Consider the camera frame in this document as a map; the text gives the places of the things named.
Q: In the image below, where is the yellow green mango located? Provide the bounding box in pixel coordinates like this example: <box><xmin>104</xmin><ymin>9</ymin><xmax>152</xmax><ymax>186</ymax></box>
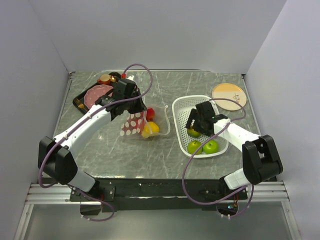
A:
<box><xmin>186</xmin><ymin>127</ymin><xmax>201</xmax><ymax>138</ymax></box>

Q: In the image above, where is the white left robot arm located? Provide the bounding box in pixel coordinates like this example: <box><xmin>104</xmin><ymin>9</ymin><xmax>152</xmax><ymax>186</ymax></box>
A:
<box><xmin>38</xmin><ymin>78</ymin><xmax>146</xmax><ymax>201</ymax></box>

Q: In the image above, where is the yellow pear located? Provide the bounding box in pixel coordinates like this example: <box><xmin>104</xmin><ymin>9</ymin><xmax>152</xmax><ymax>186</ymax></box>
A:
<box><xmin>141</xmin><ymin>121</ymin><xmax>160</xmax><ymax>138</ymax></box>

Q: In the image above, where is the black rectangular tray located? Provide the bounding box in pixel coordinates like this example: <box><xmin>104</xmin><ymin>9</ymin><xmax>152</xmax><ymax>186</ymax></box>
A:
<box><xmin>72</xmin><ymin>72</ymin><xmax>126</xmax><ymax>114</ymax></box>

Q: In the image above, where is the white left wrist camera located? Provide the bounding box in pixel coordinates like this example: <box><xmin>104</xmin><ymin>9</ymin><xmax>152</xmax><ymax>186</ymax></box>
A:
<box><xmin>121</xmin><ymin>73</ymin><xmax>138</xmax><ymax>82</ymax></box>

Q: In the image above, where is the orange cup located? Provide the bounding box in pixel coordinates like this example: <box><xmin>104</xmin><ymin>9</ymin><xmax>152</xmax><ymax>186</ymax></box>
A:
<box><xmin>97</xmin><ymin>74</ymin><xmax>112</xmax><ymax>85</ymax></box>

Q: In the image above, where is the white perforated plastic basket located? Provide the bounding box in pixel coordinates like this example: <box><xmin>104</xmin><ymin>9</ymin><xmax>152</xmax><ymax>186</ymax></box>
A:
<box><xmin>171</xmin><ymin>95</ymin><xmax>229</xmax><ymax>159</ymax></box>

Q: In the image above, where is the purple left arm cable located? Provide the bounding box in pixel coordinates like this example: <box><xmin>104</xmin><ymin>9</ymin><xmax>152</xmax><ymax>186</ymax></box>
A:
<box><xmin>37</xmin><ymin>63</ymin><xmax>154</xmax><ymax>223</ymax></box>

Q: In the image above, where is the clear polka dot zip bag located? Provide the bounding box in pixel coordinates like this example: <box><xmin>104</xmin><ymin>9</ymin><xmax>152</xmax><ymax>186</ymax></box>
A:
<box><xmin>119</xmin><ymin>105</ymin><xmax>171</xmax><ymax>139</ymax></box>

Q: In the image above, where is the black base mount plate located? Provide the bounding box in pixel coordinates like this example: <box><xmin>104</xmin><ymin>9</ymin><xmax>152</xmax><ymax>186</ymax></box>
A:
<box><xmin>69</xmin><ymin>178</ymin><xmax>232</xmax><ymax>215</ymax></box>

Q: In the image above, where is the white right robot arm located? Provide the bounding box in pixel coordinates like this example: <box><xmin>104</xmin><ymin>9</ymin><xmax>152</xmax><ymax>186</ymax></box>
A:
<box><xmin>185</xmin><ymin>101</ymin><xmax>283</xmax><ymax>199</ymax></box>

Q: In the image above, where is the green apple right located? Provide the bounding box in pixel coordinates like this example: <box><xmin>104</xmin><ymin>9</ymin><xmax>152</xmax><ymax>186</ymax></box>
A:
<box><xmin>202</xmin><ymin>140</ymin><xmax>219</xmax><ymax>155</ymax></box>

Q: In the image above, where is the green apple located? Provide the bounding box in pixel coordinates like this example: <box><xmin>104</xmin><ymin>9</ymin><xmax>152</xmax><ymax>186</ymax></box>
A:
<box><xmin>202</xmin><ymin>140</ymin><xmax>219</xmax><ymax>155</ymax></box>
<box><xmin>187</xmin><ymin>140</ymin><xmax>203</xmax><ymax>155</ymax></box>

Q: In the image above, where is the yellow cream round plate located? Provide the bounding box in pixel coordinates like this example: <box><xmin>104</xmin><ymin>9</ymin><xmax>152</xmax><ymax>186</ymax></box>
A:
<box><xmin>212</xmin><ymin>83</ymin><xmax>247</xmax><ymax>111</ymax></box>

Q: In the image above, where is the gold spoon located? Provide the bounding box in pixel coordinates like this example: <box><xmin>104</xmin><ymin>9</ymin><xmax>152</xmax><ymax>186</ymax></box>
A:
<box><xmin>110</xmin><ymin>75</ymin><xmax>121</xmax><ymax>83</ymax></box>

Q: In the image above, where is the green apple left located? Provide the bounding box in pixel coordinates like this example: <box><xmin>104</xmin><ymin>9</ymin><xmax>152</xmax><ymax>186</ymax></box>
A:
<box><xmin>187</xmin><ymin>140</ymin><xmax>203</xmax><ymax>155</ymax></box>

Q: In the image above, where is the pink polka dot plate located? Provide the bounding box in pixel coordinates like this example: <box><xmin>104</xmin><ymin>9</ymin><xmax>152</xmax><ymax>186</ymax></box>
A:
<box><xmin>84</xmin><ymin>84</ymin><xmax>113</xmax><ymax>109</ymax></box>

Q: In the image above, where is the gold fork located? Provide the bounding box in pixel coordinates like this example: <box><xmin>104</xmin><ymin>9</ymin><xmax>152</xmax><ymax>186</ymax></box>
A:
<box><xmin>74</xmin><ymin>98</ymin><xmax>86</xmax><ymax>111</ymax></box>

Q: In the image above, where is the red apple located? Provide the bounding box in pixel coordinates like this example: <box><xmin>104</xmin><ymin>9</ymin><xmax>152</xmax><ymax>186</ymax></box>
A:
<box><xmin>137</xmin><ymin>117</ymin><xmax>148</xmax><ymax>133</ymax></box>
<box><xmin>145</xmin><ymin>107</ymin><xmax>156</xmax><ymax>122</ymax></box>

